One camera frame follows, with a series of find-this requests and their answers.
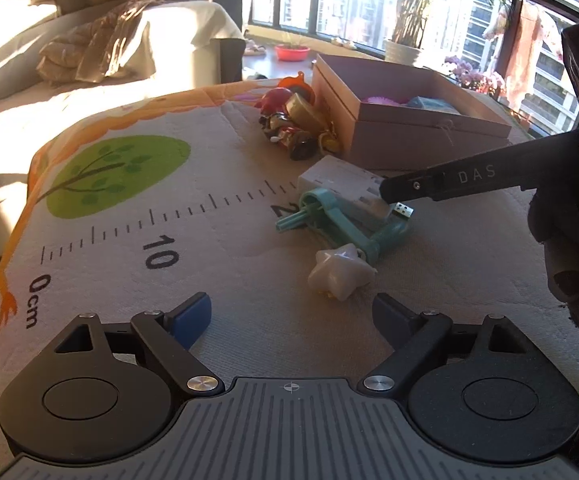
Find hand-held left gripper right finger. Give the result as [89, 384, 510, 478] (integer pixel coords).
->
[363, 294, 535, 393]

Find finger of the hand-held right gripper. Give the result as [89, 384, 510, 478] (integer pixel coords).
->
[379, 140, 540, 204]

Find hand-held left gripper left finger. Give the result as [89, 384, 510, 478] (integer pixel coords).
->
[54, 292, 225, 396]

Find white star toy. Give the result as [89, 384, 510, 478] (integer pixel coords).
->
[308, 243, 377, 302]

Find cardboard box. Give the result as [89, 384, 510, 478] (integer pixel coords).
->
[312, 54, 513, 170]

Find teal plastic clamp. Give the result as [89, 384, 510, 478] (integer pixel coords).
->
[276, 187, 410, 265]

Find white power adapter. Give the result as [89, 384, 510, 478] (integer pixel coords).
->
[298, 156, 393, 228]

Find yellow toy charm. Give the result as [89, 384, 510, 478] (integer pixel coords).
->
[317, 127, 343, 156]

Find dark brown ball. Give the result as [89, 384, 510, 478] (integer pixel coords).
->
[289, 130, 319, 161]

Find gold toy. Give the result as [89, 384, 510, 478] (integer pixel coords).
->
[284, 92, 327, 136]

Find orange toy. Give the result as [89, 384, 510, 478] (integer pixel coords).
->
[277, 74, 316, 98]

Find black toy figure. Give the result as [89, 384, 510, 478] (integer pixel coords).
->
[262, 112, 300, 148]

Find pink round toy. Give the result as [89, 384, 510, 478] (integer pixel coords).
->
[258, 87, 295, 116]

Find person's right hand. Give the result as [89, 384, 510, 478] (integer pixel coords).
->
[527, 182, 579, 333]

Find hanging garment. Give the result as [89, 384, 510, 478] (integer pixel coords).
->
[482, 2, 563, 106]

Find purple flowers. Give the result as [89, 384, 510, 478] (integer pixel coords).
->
[443, 55, 507, 98]

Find printed play mat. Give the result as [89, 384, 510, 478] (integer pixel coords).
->
[0, 80, 579, 480]

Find potted palm plant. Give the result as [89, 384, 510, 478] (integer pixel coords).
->
[383, 0, 513, 66]

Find red basin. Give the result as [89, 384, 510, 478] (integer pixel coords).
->
[274, 44, 311, 62]

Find white sofa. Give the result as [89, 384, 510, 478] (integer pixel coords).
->
[0, 0, 246, 281]

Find beige blanket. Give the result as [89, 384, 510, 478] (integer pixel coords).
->
[37, 0, 205, 83]

